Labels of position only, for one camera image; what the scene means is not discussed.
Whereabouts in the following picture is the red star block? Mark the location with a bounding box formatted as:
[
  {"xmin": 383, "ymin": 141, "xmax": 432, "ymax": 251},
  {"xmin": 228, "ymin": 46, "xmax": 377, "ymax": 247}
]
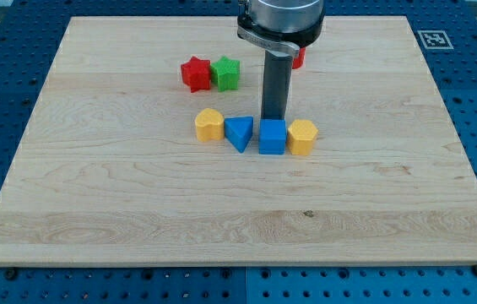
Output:
[{"xmin": 181, "ymin": 56, "xmax": 211, "ymax": 93}]

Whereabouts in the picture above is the white fiducial marker tag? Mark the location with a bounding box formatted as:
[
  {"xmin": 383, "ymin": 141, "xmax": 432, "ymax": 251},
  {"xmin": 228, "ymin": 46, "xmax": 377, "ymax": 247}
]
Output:
[{"xmin": 418, "ymin": 30, "xmax": 453, "ymax": 50}]

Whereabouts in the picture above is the yellow hexagon block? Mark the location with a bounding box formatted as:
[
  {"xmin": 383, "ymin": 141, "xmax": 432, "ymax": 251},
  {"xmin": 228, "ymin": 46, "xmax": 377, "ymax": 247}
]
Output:
[{"xmin": 287, "ymin": 119, "xmax": 318, "ymax": 155}]

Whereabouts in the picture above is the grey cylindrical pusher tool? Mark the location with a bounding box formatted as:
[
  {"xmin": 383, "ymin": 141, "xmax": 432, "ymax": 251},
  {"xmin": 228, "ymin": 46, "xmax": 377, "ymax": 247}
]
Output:
[{"xmin": 261, "ymin": 51, "xmax": 293, "ymax": 120}]

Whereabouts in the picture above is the black bolt front left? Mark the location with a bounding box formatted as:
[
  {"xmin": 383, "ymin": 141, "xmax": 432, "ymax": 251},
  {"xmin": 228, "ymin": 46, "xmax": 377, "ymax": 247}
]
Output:
[{"xmin": 3, "ymin": 268, "xmax": 19, "ymax": 281}]

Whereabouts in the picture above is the light wooden board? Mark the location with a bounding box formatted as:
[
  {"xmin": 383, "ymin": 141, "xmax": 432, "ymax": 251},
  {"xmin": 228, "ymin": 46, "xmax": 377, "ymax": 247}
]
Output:
[{"xmin": 0, "ymin": 16, "xmax": 477, "ymax": 268}]

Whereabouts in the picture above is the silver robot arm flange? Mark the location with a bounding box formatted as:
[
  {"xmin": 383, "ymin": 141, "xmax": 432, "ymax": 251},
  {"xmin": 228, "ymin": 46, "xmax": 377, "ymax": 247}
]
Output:
[{"xmin": 237, "ymin": 0, "xmax": 325, "ymax": 57}]

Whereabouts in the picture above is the red block behind arm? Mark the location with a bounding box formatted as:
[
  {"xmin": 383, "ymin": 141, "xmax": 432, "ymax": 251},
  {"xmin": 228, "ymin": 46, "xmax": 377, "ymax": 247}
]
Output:
[{"xmin": 292, "ymin": 47, "xmax": 306, "ymax": 69}]

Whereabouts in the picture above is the blue triangle block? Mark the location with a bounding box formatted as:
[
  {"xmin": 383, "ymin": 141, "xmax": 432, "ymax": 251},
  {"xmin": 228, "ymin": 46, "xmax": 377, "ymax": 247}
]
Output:
[{"xmin": 224, "ymin": 117, "xmax": 253, "ymax": 153}]

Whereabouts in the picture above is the green star block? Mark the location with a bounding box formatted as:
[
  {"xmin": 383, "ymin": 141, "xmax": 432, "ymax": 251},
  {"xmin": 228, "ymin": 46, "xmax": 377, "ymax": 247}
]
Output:
[{"xmin": 210, "ymin": 56, "xmax": 241, "ymax": 92}]

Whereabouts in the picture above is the yellow heart block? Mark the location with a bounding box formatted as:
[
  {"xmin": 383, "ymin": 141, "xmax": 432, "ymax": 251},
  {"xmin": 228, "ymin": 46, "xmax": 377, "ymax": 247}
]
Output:
[{"xmin": 194, "ymin": 108, "xmax": 225, "ymax": 142}]

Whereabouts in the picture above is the blue cube block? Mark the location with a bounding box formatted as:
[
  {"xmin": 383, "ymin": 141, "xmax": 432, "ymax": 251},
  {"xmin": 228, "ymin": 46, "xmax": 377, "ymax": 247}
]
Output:
[{"xmin": 258, "ymin": 119, "xmax": 287, "ymax": 155}]

